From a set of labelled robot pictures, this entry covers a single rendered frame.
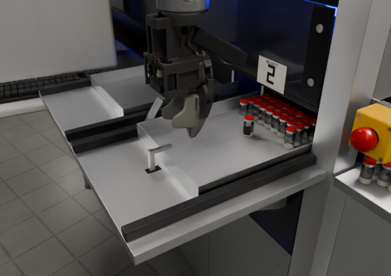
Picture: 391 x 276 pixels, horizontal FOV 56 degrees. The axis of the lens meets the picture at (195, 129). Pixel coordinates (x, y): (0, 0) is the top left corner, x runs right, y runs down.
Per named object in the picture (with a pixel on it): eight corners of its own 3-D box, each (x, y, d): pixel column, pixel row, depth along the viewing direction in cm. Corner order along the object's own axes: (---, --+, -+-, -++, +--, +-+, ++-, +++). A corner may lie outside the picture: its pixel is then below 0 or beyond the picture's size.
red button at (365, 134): (359, 140, 63) (365, 120, 61) (380, 151, 60) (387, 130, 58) (344, 147, 61) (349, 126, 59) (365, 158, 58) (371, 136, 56)
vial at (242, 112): (244, 115, 91) (245, 98, 89) (249, 118, 90) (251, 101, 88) (236, 117, 90) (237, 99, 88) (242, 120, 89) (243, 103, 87)
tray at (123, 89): (191, 66, 123) (191, 55, 121) (237, 92, 104) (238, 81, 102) (91, 86, 108) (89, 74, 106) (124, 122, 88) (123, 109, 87)
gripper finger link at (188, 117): (167, 144, 61) (165, 93, 57) (198, 134, 64) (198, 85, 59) (176, 152, 59) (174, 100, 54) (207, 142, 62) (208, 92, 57)
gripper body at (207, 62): (145, 87, 59) (139, 9, 53) (191, 77, 63) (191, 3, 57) (166, 105, 53) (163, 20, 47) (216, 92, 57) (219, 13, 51)
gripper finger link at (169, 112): (159, 135, 64) (156, 86, 59) (188, 127, 66) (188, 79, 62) (167, 144, 61) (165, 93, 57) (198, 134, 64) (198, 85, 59)
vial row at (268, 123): (251, 112, 92) (252, 95, 90) (304, 145, 79) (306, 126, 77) (244, 115, 91) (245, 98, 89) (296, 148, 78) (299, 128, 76)
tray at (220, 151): (256, 103, 98) (257, 91, 96) (334, 148, 78) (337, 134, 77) (137, 137, 82) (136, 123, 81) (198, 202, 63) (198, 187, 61)
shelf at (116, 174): (184, 67, 128) (183, 61, 127) (351, 167, 76) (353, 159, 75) (39, 96, 106) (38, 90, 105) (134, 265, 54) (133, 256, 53)
